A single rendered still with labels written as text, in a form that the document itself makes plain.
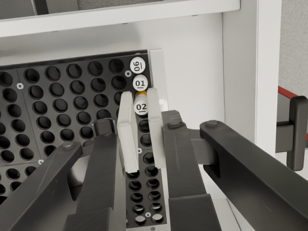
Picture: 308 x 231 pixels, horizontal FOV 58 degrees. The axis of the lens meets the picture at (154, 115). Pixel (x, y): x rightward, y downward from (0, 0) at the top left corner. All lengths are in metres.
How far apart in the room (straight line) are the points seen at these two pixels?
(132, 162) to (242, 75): 0.14
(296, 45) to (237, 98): 1.03
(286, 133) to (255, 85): 0.06
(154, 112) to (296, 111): 0.15
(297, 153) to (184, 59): 0.14
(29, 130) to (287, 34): 1.13
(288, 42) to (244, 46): 1.04
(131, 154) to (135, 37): 0.17
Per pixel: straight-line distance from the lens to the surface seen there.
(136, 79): 0.23
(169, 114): 0.17
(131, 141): 0.15
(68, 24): 0.25
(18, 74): 0.26
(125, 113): 0.16
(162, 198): 0.29
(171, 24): 0.30
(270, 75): 0.23
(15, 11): 0.58
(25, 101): 0.27
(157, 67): 0.29
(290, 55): 1.30
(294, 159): 0.29
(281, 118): 0.64
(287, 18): 1.27
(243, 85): 0.26
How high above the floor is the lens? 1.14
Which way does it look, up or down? 70 degrees down
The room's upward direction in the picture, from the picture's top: 174 degrees clockwise
